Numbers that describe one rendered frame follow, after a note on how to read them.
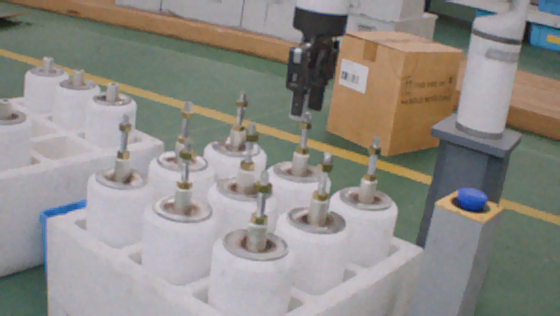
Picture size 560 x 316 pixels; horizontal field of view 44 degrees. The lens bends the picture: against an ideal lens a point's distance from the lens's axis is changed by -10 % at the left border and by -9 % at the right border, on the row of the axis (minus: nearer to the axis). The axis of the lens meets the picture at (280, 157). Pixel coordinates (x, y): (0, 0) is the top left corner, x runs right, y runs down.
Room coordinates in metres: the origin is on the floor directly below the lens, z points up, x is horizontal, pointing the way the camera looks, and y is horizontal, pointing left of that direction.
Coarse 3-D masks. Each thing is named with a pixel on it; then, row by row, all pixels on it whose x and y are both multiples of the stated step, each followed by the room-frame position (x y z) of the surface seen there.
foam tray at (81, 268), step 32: (64, 224) 0.88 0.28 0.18; (64, 256) 0.86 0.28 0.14; (96, 256) 0.82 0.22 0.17; (128, 256) 0.83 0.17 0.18; (416, 256) 0.96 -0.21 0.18; (64, 288) 0.86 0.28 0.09; (96, 288) 0.82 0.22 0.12; (128, 288) 0.78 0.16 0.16; (160, 288) 0.76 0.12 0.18; (192, 288) 0.77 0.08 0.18; (352, 288) 0.83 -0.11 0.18; (384, 288) 0.89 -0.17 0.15
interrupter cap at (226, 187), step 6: (222, 180) 0.95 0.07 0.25; (228, 180) 0.96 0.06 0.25; (234, 180) 0.96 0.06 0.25; (216, 186) 0.93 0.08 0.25; (222, 186) 0.93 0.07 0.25; (228, 186) 0.94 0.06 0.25; (234, 186) 0.94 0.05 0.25; (222, 192) 0.91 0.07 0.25; (228, 192) 0.91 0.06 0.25; (234, 192) 0.92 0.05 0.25; (252, 192) 0.93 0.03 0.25; (234, 198) 0.90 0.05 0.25; (240, 198) 0.90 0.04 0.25; (246, 198) 0.90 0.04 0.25; (252, 198) 0.90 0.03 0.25
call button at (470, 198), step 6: (462, 192) 0.83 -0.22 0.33; (468, 192) 0.83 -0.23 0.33; (474, 192) 0.83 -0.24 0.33; (480, 192) 0.84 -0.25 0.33; (462, 198) 0.82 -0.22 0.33; (468, 198) 0.81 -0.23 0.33; (474, 198) 0.81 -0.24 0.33; (480, 198) 0.81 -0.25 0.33; (486, 198) 0.82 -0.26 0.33; (462, 204) 0.82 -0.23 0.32; (468, 204) 0.81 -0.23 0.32; (474, 204) 0.81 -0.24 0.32; (480, 204) 0.81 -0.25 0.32
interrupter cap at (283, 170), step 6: (282, 162) 1.06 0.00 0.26; (288, 162) 1.06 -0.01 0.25; (276, 168) 1.03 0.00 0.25; (282, 168) 1.04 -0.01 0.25; (288, 168) 1.04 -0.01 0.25; (312, 168) 1.05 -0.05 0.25; (276, 174) 1.01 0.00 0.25; (282, 174) 1.01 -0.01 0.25; (288, 174) 1.01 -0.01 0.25; (306, 174) 1.03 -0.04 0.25; (312, 174) 1.03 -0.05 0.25; (318, 174) 1.03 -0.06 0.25; (288, 180) 1.00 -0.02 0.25; (294, 180) 1.00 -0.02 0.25; (300, 180) 1.00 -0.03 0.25; (306, 180) 1.00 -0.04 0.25; (312, 180) 1.00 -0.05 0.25
